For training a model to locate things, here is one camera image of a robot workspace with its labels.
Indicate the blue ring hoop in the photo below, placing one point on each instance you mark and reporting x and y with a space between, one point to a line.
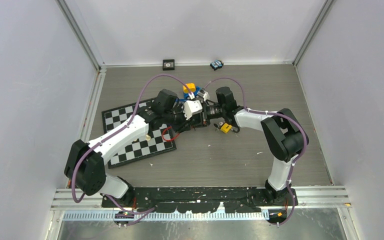
180 102

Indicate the blue yellow toy car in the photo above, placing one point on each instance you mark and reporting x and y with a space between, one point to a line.
190 88

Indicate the perforated metal rail strip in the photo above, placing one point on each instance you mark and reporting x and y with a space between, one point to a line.
114 215

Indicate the small black square box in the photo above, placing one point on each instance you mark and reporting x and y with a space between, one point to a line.
168 64

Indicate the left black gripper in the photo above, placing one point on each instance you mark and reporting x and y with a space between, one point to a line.
184 125

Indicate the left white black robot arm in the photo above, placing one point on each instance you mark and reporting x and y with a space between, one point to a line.
86 162

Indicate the black blue owl toy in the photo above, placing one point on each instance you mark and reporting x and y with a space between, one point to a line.
216 65

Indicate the red cable seal tag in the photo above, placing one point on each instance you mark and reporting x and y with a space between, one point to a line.
169 135

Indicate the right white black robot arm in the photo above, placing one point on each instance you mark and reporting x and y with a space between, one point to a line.
285 137

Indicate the yellow black padlock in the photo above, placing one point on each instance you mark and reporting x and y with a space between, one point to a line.
226 128

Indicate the black white chessboard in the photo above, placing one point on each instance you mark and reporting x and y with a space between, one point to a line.
140 148

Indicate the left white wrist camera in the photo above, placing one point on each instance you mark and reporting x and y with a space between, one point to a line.
192 107

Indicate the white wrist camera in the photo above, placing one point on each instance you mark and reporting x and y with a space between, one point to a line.
192 107
203 95

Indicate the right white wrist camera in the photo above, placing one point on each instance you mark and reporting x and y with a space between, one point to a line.
203 95

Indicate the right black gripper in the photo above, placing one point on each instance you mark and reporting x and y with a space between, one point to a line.
206 121

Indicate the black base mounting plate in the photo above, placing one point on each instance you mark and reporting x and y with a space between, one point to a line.
200 200

